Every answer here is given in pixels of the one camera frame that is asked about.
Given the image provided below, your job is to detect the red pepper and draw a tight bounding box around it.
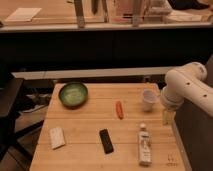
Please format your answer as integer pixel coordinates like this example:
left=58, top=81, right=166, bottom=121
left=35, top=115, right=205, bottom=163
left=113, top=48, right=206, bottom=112
left=116, top=101, right=124, bottom=119

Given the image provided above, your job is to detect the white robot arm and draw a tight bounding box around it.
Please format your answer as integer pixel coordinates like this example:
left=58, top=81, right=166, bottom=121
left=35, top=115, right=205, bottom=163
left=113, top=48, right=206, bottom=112
left=160, top=62, right=213, bottom=125

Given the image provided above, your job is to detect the white sponge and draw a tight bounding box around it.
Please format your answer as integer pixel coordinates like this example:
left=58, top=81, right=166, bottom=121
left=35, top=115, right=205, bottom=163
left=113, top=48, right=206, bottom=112
left=50, top=127, right=65, bottom=149

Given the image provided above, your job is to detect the white cup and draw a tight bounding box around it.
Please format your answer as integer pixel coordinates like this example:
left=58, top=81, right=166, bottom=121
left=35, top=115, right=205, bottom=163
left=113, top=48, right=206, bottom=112
left=142, top=89, right=158, bottom=112

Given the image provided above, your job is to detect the white bottle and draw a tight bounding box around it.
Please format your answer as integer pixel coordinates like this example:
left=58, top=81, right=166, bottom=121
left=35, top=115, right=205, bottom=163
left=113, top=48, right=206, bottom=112
left=138, top=123, right=152, bottom=166

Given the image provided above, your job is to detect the black remote control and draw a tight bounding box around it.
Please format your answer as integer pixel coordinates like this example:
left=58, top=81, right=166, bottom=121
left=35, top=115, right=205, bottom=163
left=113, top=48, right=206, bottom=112
left=99, top=129, right=114, bottom=154

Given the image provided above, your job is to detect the green bowl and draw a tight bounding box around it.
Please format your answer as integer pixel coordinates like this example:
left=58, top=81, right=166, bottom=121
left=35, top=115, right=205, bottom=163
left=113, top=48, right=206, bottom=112
left=58, top=82, right=88, bottom=108

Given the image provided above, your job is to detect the black chair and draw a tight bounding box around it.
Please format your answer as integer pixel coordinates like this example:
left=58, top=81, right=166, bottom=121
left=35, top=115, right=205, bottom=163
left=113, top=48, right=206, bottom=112
left=0, top=62, right=50, bottom=162

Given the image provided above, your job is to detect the white paper sheet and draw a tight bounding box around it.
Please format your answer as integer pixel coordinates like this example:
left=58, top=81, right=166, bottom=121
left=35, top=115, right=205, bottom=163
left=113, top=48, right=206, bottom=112
left=4, top=7, right=41, bottom=22

